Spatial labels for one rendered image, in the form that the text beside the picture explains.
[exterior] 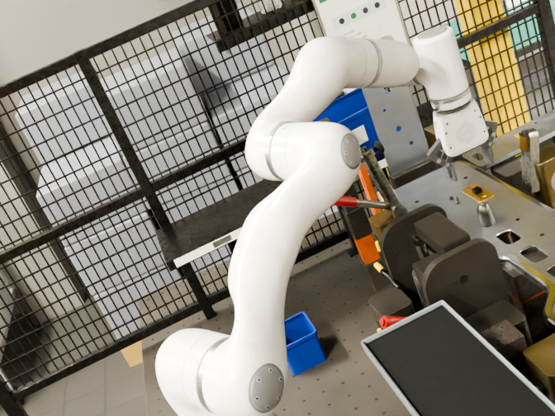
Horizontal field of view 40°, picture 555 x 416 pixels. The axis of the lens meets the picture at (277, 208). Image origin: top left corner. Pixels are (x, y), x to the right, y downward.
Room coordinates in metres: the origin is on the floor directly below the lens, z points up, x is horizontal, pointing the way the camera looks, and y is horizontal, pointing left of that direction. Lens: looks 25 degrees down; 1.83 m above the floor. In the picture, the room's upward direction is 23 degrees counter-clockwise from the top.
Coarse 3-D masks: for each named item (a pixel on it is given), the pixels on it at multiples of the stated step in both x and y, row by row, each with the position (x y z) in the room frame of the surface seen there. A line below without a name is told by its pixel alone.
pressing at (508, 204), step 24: (456, 168) 1.62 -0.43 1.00; (480, 168) 1.58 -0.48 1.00; (408, 192) 1.60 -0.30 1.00; (432, 192) 1.56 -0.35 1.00; (456, 192) 1.51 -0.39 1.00; (504, 192) 1.43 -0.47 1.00; (456, 216) 1.41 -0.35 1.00; (504, 216) 1.34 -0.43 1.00; (528, 216) 1.30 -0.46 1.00; (552, 216) 1.27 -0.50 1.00; (528, 240) 1.22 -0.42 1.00; (552, 240) 1.19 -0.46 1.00; (504, 264) 1.20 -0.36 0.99; (528, 264) 1.15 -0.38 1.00; (552, 264) 1.12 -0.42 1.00; (552, 288) 1.06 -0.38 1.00; (552, 312) 1.00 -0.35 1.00
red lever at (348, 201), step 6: (342, 198) 1.43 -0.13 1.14; (348, 198) 1.43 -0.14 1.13; (354, 198) 1.43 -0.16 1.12; (336, 204) 1.42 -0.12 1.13; (342, 204) 1.42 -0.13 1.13; (348, 204) 1.43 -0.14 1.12; (354, 204) 1.43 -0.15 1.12; (360, 204) 1.43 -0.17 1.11; (366, 204) 1.43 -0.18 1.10; (372, 204) 1.43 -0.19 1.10; (378, 204) 1.44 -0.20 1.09; (384, 204) 1.44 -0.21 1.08
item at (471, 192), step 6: (468, 186) 1.51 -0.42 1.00; (474, 186) 1.50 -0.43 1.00; (480, 186) 1.49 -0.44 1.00; (468, 192) 1.48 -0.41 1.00; (474, 192) 1.47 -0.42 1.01; (480, 192) 1.46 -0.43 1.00; (486, 192) 1.45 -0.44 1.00; (474, 198) 1.45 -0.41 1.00; (480, 198) 1.44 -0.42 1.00; (486, 198) 1.43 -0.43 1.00
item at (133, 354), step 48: (192, 48) 3.46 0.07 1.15; (240, 48) 3.46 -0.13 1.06; (48, 96) 3.52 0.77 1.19; (96, 144) 3.39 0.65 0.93; (144, 144) 3.03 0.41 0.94; (192, 144) 3.04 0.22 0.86; (48, 192) 3.01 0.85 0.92; (192, 192) 3.04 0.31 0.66; (96, 240) 3.02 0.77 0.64; (96, 288) 3.01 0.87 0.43; (144, 288) 3.02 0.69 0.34
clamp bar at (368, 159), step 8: (376, 144) 1.44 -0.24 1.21; (368, 152) 1.43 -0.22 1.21; (368, 160) 1.43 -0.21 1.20; (376, 160) 1.43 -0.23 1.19; (368, 168) 1.44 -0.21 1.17; (376, 168) 1.43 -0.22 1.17; (376, 176) 1.43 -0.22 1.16; (384, 176) 1.43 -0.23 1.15; (376, 184) 1.45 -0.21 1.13; (384, 184) 1.43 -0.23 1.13; (384, 192) 1.43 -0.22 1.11; (392, 192) 1.43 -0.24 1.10; (384, 200) 1.46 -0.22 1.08; (392, 200) 1.43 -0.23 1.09
